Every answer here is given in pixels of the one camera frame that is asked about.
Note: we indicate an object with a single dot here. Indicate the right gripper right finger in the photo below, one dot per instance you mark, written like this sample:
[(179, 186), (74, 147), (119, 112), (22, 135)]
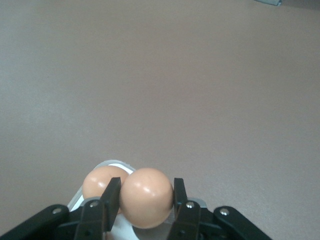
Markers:
[(181, 207)]

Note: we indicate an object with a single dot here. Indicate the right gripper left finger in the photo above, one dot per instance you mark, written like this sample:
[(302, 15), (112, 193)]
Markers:
[(110, 205)]

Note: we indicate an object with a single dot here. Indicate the brown egg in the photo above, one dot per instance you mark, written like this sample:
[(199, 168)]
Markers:
[(146, 197), (96, 182)]

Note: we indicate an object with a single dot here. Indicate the grey flat object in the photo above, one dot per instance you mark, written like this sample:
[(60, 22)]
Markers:
[(270, 2)]

